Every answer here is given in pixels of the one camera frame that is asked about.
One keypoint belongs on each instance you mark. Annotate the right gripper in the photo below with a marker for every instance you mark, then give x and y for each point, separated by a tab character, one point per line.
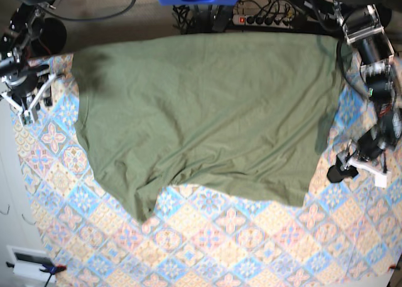
30	91

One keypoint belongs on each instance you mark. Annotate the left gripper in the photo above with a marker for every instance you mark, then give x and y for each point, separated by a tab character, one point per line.
364	154

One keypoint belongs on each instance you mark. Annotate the olive green t-shirt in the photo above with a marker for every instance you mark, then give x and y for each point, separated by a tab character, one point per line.
246	114

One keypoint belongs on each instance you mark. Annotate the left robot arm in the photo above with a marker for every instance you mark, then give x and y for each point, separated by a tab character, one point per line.
360	22

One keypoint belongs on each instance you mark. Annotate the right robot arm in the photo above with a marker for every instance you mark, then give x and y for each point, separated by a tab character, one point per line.
24	27

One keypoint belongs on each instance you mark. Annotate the patterned tablecloth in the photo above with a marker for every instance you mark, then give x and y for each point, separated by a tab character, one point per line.
345	233

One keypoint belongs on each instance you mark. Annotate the black round stool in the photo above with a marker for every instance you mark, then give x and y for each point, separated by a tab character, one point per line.
52	39

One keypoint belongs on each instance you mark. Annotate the red clamp lower right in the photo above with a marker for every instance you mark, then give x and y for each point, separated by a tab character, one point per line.
394	267

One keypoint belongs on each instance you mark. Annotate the white floor outlet box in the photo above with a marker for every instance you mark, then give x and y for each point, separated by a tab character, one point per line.
20	254

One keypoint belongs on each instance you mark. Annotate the blue red clamp lower left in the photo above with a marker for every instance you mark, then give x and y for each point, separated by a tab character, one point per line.
51	268

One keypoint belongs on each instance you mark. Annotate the white power strip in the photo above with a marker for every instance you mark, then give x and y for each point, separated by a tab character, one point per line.
276	20

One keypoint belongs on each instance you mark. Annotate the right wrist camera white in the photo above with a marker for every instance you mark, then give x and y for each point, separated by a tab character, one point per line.
29	116

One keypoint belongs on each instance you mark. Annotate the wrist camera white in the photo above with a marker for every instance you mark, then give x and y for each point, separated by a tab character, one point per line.
29	116
381	180

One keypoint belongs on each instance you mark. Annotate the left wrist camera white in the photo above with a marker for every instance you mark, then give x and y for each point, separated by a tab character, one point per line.
381	180

